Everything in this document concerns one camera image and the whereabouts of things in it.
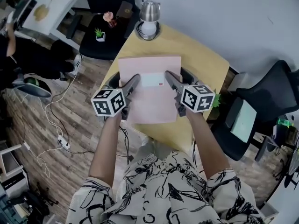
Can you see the white shelf unit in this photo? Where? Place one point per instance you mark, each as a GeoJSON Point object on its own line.
{"type": "Point", "coordinates": [11, 167]}

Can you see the white power strip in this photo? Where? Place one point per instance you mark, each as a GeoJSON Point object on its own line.
{"type": "Point", "coordinates": [63, 142]}

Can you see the stainless steel kettle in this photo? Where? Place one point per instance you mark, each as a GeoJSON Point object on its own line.
{"type": "Point", "coordinates": [149, 9]}

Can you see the pink flower ornament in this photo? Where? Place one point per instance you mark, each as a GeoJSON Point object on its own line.
{"type": "Point", "coordinates": [109, 17]}

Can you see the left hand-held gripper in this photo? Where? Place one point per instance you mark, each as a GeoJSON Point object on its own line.
{"type": "Point", "coordinates": [108, 102]}

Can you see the person's left forearm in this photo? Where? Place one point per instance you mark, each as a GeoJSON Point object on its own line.
{"type": "Point", "coordinates": [105, 153]}

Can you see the brown box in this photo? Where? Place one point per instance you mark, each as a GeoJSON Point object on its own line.
{"type": "Point", "coordinates": [125, 9]}

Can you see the black office chair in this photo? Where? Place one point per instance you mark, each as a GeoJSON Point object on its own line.
{"type": "Point", "coordinates": [109, 45]}
{"type": "Point", "coordinates": [268, 94]}

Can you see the small green plant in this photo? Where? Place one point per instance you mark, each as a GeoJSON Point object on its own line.
{"type": "Point", "coordinates": [216, 100]}

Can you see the pink object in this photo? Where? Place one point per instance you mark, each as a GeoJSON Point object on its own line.
{"type": "Point", "coordinates": [149, 101]}

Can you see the black white patterned shirt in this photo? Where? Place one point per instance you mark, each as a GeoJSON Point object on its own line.
{"type": "Point", "coordinates": [163, 195]}

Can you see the pale green box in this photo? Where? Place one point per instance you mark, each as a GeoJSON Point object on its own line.
{"type": "Point", "coordinates": [244, 122]}

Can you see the white table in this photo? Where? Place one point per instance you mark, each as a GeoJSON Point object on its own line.
{"type": "Point", "coordinates": [53, 10]}

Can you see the person's right forearm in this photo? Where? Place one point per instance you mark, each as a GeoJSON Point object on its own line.
{"type": "Point", "coordinates": [208, 148]}

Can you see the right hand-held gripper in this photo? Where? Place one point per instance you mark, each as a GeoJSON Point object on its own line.
{"type": "Point", "coordinates": [197, 98]}

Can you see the small plant in white pot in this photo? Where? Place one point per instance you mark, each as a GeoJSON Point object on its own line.
{"type": "Point", "coordinates": [100, 35]}

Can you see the black tablet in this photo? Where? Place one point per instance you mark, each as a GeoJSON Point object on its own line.
{"type": "Point", "coordinates": [233, 112]}

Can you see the white round kettle base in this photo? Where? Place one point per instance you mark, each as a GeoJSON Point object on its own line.
{"type": "Point", "coordinates": [148, 29]}

